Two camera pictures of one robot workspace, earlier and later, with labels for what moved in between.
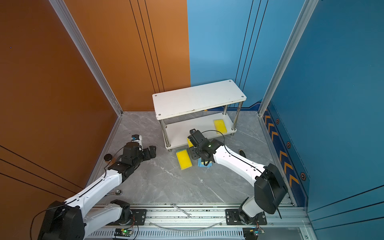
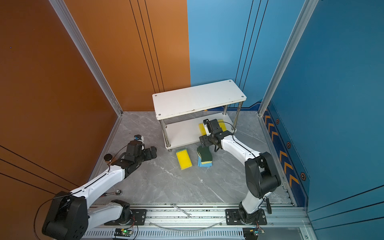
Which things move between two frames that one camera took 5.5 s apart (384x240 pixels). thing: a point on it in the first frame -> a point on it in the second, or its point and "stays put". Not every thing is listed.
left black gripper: x=153 y=152 stays put
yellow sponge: x=220 y=126 stays put
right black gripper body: x=196 y=153 -> x=207 y=140
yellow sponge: x=184 y=159 stays put
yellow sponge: x=189 y=143 -> x=202 y=130
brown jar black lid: x=108 y=158 stays put
